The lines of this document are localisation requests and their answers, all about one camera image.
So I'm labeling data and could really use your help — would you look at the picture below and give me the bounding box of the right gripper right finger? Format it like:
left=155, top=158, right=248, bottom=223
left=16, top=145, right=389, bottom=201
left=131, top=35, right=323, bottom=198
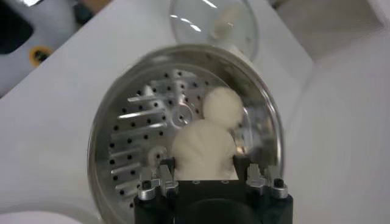
left=233, top=153, right=289, bottom=200

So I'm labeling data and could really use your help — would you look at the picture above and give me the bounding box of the white round plate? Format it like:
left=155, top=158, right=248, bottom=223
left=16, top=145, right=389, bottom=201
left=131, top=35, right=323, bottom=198
left=0, top=202, right=104, bottom=224

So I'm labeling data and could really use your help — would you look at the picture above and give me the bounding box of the white steamed baozi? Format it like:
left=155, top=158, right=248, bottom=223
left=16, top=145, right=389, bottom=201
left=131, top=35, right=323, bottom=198
left=171, top=119, right=239, bottom=181
left=202, top=86, right=244, bottom=128

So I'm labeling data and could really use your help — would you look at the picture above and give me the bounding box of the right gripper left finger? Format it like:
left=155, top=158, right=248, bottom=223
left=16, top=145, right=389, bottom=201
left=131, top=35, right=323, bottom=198
left=136, top=157, right=179, bottom=201

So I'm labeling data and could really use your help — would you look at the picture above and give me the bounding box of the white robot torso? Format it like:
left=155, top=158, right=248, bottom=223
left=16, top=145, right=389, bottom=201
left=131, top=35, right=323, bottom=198
left=0, top=0, right=80, bottom=97

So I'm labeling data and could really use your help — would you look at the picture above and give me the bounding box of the stainless steel steamer basket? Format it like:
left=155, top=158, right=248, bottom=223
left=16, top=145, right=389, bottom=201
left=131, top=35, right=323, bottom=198
left=87, top=44, right=285, bottom=224

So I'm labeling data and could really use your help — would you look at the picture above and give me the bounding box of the glass lid with cream handle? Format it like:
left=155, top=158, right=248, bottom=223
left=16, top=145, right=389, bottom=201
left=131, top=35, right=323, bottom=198
left=169, top=0, right=260, bottom=61

